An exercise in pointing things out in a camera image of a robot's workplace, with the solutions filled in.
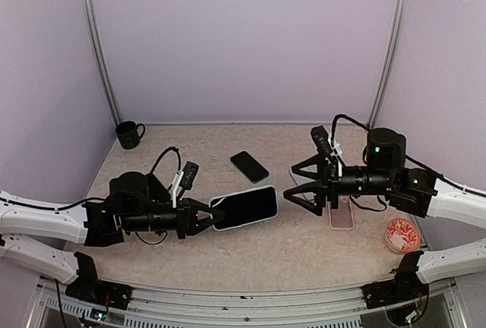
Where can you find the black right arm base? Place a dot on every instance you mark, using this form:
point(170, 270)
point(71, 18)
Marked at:
point(404, 286)

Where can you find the large silver phone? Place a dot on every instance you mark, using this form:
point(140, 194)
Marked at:
point(247, 208)

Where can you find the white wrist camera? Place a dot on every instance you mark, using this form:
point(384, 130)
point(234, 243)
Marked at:
point(326, 147)
point(183, 181)

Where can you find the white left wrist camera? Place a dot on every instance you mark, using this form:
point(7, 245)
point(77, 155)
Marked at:
point(183, 181)

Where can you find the light blue phone case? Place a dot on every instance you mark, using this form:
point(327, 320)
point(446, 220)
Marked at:
point(216, 202)

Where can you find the small black phone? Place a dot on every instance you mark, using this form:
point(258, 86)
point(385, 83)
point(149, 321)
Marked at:
point(249, 167)

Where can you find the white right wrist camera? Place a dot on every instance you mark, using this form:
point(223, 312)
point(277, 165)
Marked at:
point(326, 147)

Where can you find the red patterned white dish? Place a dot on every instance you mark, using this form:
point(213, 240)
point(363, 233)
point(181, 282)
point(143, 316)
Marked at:
point(402, 236)

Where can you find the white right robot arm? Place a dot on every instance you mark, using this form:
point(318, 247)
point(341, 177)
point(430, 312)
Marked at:
point(420, 191)

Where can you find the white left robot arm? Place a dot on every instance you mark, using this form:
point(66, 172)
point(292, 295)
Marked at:
point(136, 203)

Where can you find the pink clear phone case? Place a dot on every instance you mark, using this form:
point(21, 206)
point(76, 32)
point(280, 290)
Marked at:
point(341, 218)

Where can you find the right aluminium corner post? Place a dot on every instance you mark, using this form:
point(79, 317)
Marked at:
point(390, 55)

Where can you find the aluminium corner post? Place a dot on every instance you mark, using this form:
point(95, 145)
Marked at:
point(96, 44)
point(390, 55)

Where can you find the aluminium front rail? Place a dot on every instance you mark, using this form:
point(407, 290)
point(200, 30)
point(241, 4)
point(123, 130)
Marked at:
point(344, 306)

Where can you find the left aluminium corner post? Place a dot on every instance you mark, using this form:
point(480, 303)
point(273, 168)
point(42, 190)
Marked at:
point(96, 44)

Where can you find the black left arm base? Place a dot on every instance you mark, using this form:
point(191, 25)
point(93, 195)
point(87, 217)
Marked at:
point(90, 288)

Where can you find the dark green mug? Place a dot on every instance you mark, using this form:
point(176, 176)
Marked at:
point(129, 134)

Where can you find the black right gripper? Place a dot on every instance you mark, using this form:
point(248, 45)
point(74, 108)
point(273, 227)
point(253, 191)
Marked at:
point(326, 183)

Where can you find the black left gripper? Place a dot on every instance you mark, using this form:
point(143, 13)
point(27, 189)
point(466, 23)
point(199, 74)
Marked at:
point(186, 223)

